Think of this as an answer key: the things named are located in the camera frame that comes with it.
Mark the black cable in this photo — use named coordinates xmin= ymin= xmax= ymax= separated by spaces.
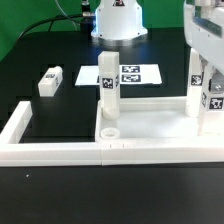
xmin=18 ymin=13 xmax=84 ymax=41

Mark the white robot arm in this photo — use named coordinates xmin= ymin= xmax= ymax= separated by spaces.
xmin=92 ymin=0 xmax=224 ymax=97

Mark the white U-shaped obstacle frame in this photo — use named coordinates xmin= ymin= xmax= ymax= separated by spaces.
xmin=0 ymin=101 xmax=224 ymax=167

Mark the white marker sheet with tags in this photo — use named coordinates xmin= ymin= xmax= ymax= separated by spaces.
xmin=75 ymin=64 xmax=162 ymax=86

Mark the grey thin cable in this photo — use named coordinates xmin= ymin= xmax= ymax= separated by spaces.
xmin=54 ymin=0 xmax=79 ymax=32

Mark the black cable connector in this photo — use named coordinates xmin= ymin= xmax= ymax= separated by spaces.
xmin=80 ymin=0 xmax=95 ymax=34

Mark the white desk tabletop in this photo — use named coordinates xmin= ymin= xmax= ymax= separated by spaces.
xmin=95 ymin=97 xmax=224 ymax=147

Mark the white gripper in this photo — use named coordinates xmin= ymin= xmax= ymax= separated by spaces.
xmin=183 ymin=0 xmax=224 ymax=95

